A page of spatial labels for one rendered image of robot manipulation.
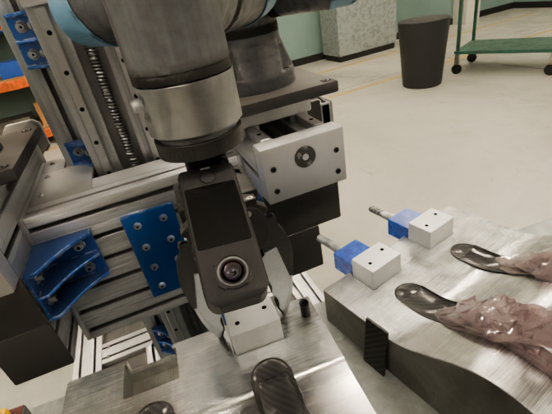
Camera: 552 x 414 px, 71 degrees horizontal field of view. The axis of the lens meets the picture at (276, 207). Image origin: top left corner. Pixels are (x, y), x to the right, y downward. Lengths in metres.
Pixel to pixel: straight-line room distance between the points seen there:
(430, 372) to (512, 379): 0.08
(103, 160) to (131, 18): 0.51
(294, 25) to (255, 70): 5.50
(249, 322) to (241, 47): 0.44
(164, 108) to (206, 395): 0.25
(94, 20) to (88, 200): 0.32
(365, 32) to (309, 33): 0.81
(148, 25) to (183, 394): 0.30
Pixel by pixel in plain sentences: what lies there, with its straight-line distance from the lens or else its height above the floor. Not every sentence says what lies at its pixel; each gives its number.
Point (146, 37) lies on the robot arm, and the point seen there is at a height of 1.18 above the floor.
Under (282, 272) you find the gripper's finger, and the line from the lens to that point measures 0.38.
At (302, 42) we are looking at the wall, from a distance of 6.22.
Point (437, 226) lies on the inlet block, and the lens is 0.56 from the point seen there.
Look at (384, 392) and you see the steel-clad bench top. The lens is 0.48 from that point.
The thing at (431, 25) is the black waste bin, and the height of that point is 0.58.
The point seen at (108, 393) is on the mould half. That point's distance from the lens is 0.43.
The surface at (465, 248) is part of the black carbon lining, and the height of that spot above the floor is 0.85.
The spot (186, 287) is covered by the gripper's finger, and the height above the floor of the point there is 0.98.
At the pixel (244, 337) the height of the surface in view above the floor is 0.91.
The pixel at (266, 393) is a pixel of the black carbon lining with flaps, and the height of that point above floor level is 0.88.
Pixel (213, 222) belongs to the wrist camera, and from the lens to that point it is 0.29.
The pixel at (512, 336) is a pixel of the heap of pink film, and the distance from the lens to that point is 0.39.
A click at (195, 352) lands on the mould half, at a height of 0.89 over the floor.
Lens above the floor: 1.20
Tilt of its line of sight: 30 degrees down
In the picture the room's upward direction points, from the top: 11 degrees counter-clockwise
